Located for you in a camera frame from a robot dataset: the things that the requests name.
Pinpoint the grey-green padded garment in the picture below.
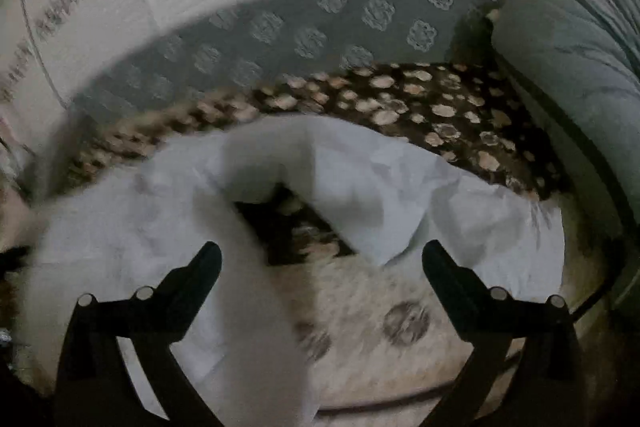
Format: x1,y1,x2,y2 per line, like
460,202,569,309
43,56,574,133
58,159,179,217
490,0,640,258

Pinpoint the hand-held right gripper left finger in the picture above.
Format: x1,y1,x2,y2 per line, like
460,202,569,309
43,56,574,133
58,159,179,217
52,241,223,427

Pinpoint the dark floral blanket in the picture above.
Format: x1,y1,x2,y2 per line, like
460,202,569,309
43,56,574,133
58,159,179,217
62,63,571,265

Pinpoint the cream medallion blanket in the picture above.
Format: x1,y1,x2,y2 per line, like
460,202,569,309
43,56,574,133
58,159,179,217
117,202,616,427

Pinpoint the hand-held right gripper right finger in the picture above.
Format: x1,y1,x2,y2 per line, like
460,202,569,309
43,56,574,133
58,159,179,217
421,239,587,427

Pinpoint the pale blue padded jacket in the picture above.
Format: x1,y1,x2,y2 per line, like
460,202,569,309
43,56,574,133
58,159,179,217
20,114,566,427

